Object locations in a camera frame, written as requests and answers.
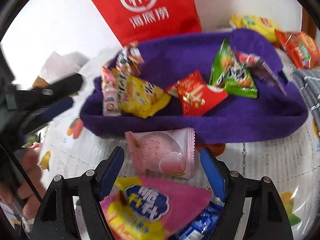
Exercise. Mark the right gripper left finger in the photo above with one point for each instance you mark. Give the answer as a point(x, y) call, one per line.
point(110, 173)

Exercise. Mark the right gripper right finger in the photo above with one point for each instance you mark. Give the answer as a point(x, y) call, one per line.
point(213, 175)

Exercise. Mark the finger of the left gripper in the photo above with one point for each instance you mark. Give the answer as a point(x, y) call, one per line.
point(39, 119)
point(43, 97)

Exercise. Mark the pink yellow sweet-potato snack bag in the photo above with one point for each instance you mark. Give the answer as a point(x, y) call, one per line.
point(149, 208)

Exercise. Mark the pink peach snack packet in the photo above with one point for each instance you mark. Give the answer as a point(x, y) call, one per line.
point(166, 152)

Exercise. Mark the blue snack packet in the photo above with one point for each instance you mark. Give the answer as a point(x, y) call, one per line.
point(202, 226)

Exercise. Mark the pink red candy packet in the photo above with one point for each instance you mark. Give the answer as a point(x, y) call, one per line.
point(110, 94)

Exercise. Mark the red snack packet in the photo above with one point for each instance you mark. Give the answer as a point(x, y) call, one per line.
point(195, 95)

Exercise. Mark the yellow snack packet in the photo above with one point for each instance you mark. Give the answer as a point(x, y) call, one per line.
point(138, 97)

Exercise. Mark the panda print snack packet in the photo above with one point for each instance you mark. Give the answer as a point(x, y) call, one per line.
point(129, 60)

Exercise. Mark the green snack packet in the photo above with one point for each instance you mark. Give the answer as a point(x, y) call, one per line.
point(231, 75)

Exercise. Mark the white striped snack packet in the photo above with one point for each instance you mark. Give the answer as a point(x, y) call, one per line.
point(260, 69)

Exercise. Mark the fruit print tablecloth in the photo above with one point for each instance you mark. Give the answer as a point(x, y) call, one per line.
point(291, 162)

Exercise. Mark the white paper bag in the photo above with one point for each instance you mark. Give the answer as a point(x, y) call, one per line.
point(56, 66)

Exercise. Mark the purple fabric basket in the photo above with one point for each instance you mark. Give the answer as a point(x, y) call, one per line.
point(271, 115)

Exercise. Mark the grey checked folded cloth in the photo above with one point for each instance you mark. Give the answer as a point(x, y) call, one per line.
point(308, 82)

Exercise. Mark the red paper bag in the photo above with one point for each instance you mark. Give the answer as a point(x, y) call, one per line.
point(142, 20)

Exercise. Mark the red-orange chips bag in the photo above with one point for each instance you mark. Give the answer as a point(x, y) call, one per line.
point(301, 48)

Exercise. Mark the yellow chips bag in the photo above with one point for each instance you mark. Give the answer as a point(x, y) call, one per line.
point(261, 25)

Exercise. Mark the brown wooden trim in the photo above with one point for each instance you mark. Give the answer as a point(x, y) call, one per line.
point(308, 25)

